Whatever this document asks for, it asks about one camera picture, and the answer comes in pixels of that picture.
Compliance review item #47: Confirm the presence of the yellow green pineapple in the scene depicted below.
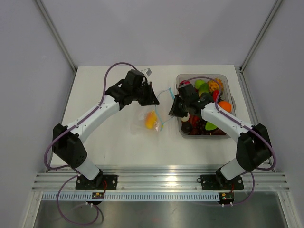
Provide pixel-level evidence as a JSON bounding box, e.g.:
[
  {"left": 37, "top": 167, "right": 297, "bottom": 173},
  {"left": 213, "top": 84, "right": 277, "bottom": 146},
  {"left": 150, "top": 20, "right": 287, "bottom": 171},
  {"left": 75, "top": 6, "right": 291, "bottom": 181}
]
[{"left": 208, "top": 77, "right": 224, "bottom": 94}]

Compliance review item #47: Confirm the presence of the red apple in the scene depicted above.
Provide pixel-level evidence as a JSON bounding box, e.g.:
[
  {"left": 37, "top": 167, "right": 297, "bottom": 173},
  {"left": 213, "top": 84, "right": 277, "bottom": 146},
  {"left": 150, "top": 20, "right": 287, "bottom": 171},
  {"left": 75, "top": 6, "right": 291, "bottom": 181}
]
[{"left": 179, "top": 80, "right": 191, "bottom": 86}]

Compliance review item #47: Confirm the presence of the white slotted cable duct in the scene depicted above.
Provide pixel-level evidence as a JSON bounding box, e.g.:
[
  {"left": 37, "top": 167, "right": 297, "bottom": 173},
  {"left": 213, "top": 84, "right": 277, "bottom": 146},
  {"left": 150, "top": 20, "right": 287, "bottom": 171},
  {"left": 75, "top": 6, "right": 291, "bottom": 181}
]
[{"left": 42, "top": 191, "right": 219, "bottom": 202}]

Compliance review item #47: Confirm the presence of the green lime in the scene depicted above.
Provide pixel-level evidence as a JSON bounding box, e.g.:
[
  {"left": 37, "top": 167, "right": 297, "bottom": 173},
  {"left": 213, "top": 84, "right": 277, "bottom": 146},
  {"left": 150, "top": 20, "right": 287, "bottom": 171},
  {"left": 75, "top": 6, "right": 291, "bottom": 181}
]
[{"left": 194, "top": 79, "right": 206, "bottom": 90}]

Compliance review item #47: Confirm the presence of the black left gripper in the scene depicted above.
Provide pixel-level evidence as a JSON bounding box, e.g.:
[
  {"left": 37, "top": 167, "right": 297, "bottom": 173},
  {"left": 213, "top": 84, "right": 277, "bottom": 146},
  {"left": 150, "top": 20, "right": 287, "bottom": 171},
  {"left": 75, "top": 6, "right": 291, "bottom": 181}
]
[{"left": 132, "top": 82, "right": 160, "bottom": 106}]

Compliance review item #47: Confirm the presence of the orange fruit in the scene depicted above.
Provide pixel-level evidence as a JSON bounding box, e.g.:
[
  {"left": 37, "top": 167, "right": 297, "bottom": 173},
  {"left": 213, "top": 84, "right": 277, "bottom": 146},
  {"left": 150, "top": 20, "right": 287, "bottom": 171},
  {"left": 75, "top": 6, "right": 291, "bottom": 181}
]
[{"left": 218, "top": 101, "right": 232, "bottom": 113}]

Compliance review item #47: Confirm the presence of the aluminium frame post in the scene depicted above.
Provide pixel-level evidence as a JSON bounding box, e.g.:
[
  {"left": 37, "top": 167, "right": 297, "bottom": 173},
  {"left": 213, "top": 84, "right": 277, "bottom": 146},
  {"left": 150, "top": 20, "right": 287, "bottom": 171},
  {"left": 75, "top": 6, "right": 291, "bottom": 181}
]
[
  {"left": 239, "top": 0, "right": 284, "bottom": 73},
  {"left": 34, "top": 0, "right": 77, "bottom": 74}
]

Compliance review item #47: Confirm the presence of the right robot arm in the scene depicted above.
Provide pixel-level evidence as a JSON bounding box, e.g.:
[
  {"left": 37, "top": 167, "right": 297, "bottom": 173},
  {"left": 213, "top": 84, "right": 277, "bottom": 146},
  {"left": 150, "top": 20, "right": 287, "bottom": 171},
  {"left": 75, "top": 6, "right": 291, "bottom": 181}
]
[{"left": 169, "top": 84, "right": 275, "bottom": 188}]

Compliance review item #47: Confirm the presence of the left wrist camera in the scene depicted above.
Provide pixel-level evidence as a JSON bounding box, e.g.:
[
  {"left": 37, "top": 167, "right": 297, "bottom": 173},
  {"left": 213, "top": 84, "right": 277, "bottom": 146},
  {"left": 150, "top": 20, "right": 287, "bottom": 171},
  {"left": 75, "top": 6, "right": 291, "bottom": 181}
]
[{"left": 140, "top": 68, "right": 152, "bottom": 77}]

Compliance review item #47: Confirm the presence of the yellow orange mango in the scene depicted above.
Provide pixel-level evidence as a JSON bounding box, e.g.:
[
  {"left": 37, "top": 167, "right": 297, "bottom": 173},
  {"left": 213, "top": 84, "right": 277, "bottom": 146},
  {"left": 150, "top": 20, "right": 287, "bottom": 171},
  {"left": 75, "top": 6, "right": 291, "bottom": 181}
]
[{"left": 145, "top": 111, "right": 157, "bottom": 130}]

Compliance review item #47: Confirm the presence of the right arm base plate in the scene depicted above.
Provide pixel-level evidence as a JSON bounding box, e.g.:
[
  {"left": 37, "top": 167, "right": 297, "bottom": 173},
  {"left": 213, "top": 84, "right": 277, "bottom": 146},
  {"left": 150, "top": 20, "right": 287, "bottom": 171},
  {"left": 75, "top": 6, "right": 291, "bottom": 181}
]
[{"left": 197, "top": 174, "right": 244, "bottom": 190}]

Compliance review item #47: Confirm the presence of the white egg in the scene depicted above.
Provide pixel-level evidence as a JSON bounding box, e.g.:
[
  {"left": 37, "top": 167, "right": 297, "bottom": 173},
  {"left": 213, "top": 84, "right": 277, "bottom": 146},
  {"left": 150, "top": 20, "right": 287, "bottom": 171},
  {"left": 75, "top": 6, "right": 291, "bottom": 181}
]
[{"left": 181, "top": 113, "right": 190, "bottom": 122}]

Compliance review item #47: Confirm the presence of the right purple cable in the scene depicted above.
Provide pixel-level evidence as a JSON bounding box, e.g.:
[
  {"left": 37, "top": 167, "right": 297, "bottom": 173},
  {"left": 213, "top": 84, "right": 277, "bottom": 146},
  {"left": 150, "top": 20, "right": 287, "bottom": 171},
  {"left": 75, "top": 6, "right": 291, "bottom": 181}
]
[{"left": 180, "top": 76, "right": 277, "bottom": 207}]

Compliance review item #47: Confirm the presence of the clear blue zip bag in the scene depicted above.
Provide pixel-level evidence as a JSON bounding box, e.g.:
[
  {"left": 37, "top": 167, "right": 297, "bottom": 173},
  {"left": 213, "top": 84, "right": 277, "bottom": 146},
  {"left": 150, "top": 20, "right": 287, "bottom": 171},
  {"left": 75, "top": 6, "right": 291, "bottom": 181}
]
[{"left": 130, "top": 87, "right": 174, "bottom": 134}]

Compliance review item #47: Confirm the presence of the green starfruit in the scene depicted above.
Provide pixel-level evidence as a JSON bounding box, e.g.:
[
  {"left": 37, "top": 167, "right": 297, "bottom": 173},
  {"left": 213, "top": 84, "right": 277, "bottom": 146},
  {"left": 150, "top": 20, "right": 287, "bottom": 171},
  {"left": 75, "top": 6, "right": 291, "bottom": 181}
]
[{"left": 205, "top": 122, "right": 217, "bottom": 131}]

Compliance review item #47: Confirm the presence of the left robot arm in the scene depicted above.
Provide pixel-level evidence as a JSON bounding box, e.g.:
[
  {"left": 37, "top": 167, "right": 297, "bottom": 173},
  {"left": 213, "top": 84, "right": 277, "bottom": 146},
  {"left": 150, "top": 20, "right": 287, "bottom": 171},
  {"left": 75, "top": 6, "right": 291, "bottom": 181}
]
[{"left": 52, "top": 68, "right": 159, "bottom": 190}]

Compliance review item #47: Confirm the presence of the dark purple plum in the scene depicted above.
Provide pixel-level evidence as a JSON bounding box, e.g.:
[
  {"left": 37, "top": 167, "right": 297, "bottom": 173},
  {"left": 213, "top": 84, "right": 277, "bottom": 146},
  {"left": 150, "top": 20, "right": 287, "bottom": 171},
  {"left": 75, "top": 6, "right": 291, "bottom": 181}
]
[{"left": 181, "top": 122, "right": 192, "bottom": 134}]

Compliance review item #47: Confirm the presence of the long red chili pepper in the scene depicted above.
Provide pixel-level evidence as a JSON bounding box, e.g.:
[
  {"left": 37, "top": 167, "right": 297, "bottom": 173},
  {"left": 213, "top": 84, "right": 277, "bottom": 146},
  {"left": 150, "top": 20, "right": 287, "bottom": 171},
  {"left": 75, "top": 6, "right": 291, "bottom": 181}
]
[{"left": 212, "top": 90, "right": 220, "bottom": 102}]

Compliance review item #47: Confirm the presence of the clear plastic food bin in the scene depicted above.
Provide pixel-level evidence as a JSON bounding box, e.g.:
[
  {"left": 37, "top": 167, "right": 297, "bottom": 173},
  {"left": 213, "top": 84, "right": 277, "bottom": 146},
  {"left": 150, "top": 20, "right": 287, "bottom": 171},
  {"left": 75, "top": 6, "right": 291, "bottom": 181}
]
[{"left": 176, "top": 74, "right": 235, "bottom": 139}]

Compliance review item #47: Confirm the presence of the left aluminium frame post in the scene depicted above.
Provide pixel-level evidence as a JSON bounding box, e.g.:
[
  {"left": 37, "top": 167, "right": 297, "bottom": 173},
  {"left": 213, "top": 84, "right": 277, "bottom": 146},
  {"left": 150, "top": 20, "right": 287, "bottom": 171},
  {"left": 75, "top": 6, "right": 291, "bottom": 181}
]
[{"left": 34, "top": 0, "right": 77, "bottom": 74}]

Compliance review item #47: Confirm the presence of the red lobster toy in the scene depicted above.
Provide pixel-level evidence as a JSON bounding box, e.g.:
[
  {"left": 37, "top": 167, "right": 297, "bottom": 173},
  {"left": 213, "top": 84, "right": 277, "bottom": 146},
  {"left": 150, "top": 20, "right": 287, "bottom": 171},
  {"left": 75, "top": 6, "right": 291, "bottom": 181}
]
[{"left": 189, "top": 115, "right": 200, "bottom": 127}]

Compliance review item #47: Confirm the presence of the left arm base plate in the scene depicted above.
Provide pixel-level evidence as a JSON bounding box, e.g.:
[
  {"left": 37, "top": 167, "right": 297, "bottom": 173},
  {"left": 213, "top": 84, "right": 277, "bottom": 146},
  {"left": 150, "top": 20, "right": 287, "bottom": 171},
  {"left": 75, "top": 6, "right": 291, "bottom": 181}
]
[{"left": 75, "top": 175, "right": 118, "bottom": 190}]

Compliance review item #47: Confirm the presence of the dark purple grape bunch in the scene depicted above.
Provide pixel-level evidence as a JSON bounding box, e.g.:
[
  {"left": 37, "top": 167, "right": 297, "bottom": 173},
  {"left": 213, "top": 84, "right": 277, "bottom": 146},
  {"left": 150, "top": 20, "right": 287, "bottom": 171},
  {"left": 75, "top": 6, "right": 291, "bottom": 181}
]
[{"left": 189, "top": 120, "right": 218, "bottom": 135}]

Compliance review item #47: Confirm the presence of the right aluminium frame post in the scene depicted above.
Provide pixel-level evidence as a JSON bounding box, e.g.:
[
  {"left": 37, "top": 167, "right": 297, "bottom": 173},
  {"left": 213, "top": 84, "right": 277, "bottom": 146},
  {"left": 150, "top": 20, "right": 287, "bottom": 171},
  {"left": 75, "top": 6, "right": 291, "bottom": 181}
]
[{"left": 239, "top": 0, "right": 284, "bottom": 73}]

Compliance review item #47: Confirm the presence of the aluminium mounting rail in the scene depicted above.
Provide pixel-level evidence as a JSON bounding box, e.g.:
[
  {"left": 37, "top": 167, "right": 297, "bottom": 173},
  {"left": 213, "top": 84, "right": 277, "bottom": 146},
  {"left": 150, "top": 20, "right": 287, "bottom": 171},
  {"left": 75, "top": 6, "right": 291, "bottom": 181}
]
[{"left": 32, "top": 165, "right": 289, "bottom": 192}]

